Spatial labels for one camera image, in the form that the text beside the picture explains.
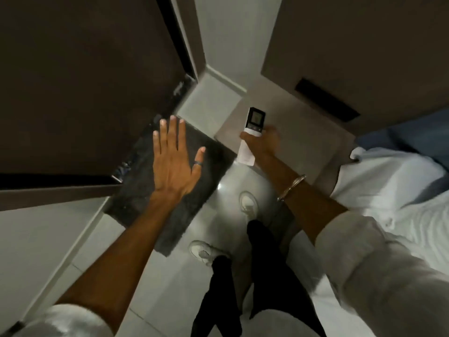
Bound white shoe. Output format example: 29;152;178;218
239;191;261;219
188;240;233;268

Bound silver metal bracelet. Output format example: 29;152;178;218
277;174;307;202

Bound beige bedside cabinet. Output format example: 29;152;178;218
213;76;358;195

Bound person's right forearm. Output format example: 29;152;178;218
258;152;348;243

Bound dark brown door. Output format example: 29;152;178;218
0;0;198;190

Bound black trousers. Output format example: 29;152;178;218
191;220;327;337

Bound white bed sheet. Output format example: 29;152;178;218
331;147;449;278

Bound person's left forearm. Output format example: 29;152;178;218
56;193;197;334

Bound dark grey floor mat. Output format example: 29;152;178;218
105;119;238;258

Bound person's right hand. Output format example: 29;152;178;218
239;126;281;162

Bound white shirt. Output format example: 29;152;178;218
11;210;449;337

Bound white remote control with display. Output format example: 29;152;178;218
238;107;267;166

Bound person's left hand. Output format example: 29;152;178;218
152;115;207;204

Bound dark brown wooden headboard panel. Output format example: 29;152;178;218
260;0;449;138

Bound blue pillow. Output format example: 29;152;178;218
355;108;449;172

